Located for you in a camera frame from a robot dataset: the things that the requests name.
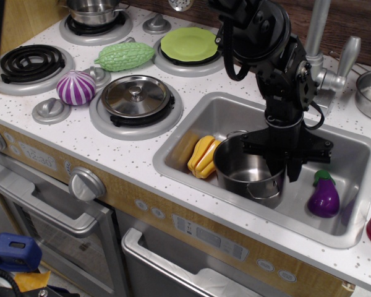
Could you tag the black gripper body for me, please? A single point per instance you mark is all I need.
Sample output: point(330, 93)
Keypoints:
point(287, 143)

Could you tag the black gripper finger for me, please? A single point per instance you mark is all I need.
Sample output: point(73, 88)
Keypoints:
point(275, 164)
point(293, 168)

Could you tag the steel pot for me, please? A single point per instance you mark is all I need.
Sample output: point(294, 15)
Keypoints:
point(94, 12)
point(245, 174)

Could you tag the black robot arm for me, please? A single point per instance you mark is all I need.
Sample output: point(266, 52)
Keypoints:
point(255, 36)

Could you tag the silver sink basin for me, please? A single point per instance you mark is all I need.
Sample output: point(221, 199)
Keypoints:
point(219, 114)

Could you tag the steel pot lid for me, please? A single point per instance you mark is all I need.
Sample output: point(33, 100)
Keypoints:
point(135, 96)

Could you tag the purple toy eggplant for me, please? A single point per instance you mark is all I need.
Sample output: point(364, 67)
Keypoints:
point(324, 202)

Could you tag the silver toy faucet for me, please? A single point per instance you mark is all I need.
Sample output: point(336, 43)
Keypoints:
point(331, 81)

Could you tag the yellow toy squash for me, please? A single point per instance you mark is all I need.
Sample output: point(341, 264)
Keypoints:
point(201, 163)

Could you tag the green plastic plate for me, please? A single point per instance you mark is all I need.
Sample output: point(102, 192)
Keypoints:
point(190, 44)

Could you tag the perforated steel ladle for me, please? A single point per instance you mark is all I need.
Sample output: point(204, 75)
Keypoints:
point(181, 5)

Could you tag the silver stove knob back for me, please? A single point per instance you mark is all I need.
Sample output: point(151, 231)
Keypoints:
point(156, 25)

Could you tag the silver stove knob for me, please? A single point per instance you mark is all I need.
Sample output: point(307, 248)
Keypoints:
point(50, 111)
point(101, 77)
point(156, 25)

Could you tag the silver oven dial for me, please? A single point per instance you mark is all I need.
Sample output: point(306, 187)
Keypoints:
point(84, 185)

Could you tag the green toy bitter gourd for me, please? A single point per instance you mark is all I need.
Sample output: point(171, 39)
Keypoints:
point(124, 56)

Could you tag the silver stove knob middle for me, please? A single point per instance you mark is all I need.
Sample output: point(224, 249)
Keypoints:
point(101, 77)

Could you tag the purple striped toy onion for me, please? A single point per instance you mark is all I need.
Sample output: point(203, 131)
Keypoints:
point(76, 88)

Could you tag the silver stove knob front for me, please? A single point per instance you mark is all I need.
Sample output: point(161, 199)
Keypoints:
point(50, 111)

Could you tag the black coil burner left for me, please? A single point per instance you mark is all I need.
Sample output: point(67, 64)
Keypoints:
point(31, 63)

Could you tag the blue clamp tool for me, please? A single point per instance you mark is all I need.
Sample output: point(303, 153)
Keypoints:
point(19, 253)

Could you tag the dishwasher door with handle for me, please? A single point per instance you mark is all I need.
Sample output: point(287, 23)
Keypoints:
point(161, 265)

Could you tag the oven door with handle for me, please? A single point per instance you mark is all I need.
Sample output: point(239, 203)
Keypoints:
point(77, 238)

